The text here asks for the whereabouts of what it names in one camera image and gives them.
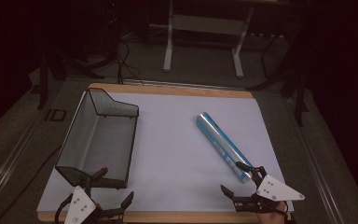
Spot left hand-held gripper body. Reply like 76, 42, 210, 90
63, 185, 126, 224

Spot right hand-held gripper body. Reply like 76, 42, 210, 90
232, 166, 306, 215

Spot black wire mesh basket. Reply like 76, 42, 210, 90
54, 87, 140, 189

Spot blue and silver foil roll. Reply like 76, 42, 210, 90
196, 111, 254, 184

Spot person's right hand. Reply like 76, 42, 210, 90
256, 201, 294, 224

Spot white table mat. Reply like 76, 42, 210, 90
36, 91, 295, 215

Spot black rectangular floor plate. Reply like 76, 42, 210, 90
44, 108, 68, 122

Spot black metal stand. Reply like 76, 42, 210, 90
36, 48, 105, 110
246, 29, 310, 127

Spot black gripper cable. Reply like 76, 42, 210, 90
54, 193, 75, 224

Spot grey metal floor rail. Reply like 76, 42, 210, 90
283, 96, 347, 224
0, 116, 46, 216

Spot black floor cables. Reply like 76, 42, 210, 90
114, 38, 145, 86

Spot white metal stand frame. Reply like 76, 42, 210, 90
162, 0, 255, 79

